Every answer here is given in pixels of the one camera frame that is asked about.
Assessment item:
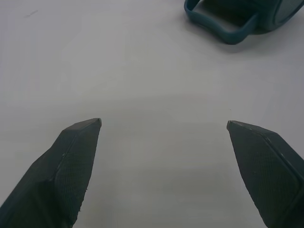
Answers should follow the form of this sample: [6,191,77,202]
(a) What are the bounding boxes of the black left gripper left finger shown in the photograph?
[0,118,103,228]

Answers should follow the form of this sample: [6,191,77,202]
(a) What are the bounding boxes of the teal cup with handle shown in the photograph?
[184,0,304,46]

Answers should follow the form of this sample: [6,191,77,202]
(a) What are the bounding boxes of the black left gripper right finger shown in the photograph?
[226,120,304,228]

